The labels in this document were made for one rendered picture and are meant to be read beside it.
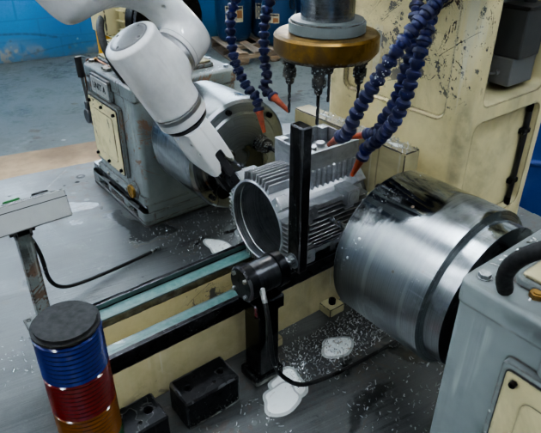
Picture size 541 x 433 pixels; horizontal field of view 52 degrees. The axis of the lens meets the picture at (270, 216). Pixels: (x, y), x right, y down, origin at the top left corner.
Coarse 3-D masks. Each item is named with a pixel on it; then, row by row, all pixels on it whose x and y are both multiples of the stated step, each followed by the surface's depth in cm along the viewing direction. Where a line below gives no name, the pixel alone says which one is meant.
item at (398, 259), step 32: (384, 192) 82; (416, 192) 80; (448, 192) 80; (352, 224) 82; (384, 224) 79; (416, 224) 76; (448, 224) 74; (480, 224) 74; (512, 224) 75; (352, 256) 81; (384, 256) 77; (416, 256) 74; (448, 256) 72; (480, 256) 71; (352, 288) 83; (384, 288) 77; (416, 288) 73; (448, 288) 71; (384, 320) 80; (416, 320) 74; (448, 320) 73; (416, 352) 78
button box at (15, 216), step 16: (48, 192) 98; (64, 192) 99; (0, 208) 93; (16, 208) 95; (32, 208) 96; (48, 208) 98; (64, 208) 99; (0, 224) 93; (16, 224) 95; (32, 224) 96
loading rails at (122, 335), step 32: (224, 256) 109; (320, 256) 108; (160, 288) 101; (192, 288) 103; (224, 288) 108; (288, 288) 104; (320, 288) 111; (128, 320) 97; (160, 320) 101; (192, 320) 92; (224, 320) 97; (288, 320) 108; (128, 352) 86; (160, 352) 90; (192, 352) 95; (224, 352) 100; (128, 384) 89; (160, 384) 93
